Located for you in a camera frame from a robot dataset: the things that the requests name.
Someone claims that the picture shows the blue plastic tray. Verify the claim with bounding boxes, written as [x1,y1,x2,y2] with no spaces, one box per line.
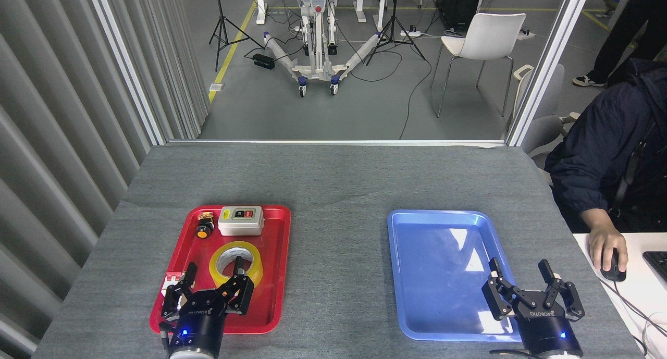
[387,209,532,342]

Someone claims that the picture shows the white two-button switch box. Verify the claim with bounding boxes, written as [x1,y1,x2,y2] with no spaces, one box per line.
[217,206,265,237]

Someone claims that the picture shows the yellow push button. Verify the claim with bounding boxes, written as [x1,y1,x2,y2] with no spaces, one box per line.
[195,210,216,240]

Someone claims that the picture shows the white wheeled stand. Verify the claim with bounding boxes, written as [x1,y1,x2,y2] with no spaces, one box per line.
[262,0,384,97]

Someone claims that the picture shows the white desk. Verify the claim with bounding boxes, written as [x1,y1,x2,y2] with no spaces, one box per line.
[572,232,667,359]

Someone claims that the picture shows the white circuit breaker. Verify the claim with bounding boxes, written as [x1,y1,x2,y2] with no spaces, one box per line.
[164,270,188,298]

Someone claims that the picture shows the person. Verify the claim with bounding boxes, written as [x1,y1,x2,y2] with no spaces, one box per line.
[545,57,667,234]
[572,0,667,88]

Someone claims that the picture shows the silver post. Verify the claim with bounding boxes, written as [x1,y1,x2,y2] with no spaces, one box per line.
[507,0,595,147]

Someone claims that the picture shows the red plastic tray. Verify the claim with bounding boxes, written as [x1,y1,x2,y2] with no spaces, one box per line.
[149,205,292,335]

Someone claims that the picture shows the yellow tape roll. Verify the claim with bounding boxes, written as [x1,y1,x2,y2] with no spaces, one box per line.
[209,241,263,289]

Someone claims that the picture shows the grey office chair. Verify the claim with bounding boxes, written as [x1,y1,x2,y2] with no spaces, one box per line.
[513,64,582,187]

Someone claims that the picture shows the person's hand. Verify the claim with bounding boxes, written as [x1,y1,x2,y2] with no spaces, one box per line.
[589,225,629,273]

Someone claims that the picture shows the white plastic chair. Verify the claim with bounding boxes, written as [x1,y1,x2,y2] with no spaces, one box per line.
[430,13,527,118]

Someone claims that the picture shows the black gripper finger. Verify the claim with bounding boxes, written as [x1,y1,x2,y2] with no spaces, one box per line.
[160,262,200,320]
[538,259,585,322]
[211,256,255,316]
[481,257,527,320]

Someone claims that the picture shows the black computer mouse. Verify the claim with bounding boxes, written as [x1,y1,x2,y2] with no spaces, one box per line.
[599,249,627,282]

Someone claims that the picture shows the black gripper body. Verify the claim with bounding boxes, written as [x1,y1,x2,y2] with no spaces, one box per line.
[166,291,228,355]
[515,292,583,356]

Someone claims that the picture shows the silver rail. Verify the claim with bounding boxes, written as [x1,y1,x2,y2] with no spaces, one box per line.
[167,139,509,147]

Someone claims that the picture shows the black keyboard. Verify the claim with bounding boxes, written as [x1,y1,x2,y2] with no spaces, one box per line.
[642,251,667,289]

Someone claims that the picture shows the black tripod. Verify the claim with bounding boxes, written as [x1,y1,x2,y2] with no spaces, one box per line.
[208,0,264,72]
[365,0,427,67]

